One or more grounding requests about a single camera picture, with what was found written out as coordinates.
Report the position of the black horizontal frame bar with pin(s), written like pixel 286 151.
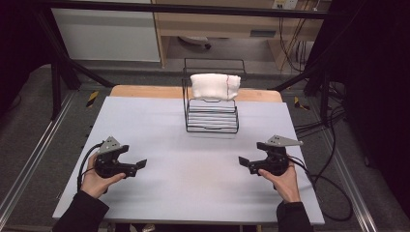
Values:
pixel 193 9

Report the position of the black metal frame strut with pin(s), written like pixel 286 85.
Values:
pixel 325 93
pixel 56 83

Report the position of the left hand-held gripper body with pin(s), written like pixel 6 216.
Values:
pixel 108 166

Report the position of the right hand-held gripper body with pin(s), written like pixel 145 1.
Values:
pixel 277 162

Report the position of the person's left hand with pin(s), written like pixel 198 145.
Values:
pixel 93 185

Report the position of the yellow black floor tape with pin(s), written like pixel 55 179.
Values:
pixel 92 98
pixel 299 103

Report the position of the white cabinet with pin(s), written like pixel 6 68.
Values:
pixel 106 32

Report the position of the white object under desk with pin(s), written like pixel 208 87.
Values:
pixel 195 40

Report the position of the aluminium floor rail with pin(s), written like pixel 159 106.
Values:
pixel 349 180
pixel 35 151

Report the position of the white wall socket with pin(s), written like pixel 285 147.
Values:
pixel 285 4

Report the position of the white table cover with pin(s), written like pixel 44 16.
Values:
pixel 187 187

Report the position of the black curtain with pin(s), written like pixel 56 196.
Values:
pixel 19 48
pixel 377 80

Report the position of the person's right hand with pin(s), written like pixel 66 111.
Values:
pixel 286 188

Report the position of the white towel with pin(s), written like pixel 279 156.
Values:
pixel 212 86

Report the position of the wooden desk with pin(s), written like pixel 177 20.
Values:
pixel 219 27

